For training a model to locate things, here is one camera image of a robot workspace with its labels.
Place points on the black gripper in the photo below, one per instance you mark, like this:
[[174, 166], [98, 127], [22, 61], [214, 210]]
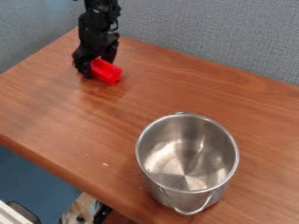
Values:
[[98, 34]]

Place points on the grey device under table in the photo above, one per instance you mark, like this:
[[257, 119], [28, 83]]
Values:
[[14, 213]]

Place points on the red plastic block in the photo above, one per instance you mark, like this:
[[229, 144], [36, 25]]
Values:
[[106, 71]]

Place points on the metal pot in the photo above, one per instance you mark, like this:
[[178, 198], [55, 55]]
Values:
[[189, 157]]

